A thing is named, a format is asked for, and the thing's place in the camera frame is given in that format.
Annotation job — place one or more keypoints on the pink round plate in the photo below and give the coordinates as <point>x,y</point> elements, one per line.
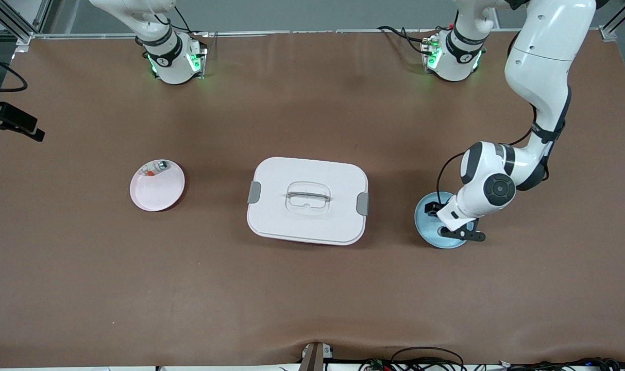
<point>157,193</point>

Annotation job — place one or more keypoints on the metal table edge rail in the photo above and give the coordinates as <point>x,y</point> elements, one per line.
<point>291,32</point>

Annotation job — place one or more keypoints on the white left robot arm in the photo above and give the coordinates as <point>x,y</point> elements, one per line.
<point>541,67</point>

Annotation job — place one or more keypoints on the white lidded storage box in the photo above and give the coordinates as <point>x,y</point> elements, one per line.
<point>307,226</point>

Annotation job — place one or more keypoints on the aluminium frame post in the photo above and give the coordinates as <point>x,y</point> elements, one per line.
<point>613,26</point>
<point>18,26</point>

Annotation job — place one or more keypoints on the blue round plate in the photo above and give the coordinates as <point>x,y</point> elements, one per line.
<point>425,226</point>

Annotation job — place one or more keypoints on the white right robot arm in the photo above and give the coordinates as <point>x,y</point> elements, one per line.
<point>170,64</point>

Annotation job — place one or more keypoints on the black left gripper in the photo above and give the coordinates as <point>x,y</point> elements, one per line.
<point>435,208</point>

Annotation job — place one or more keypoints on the grey box latch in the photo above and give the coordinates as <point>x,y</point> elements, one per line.
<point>362,203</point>
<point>254,192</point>

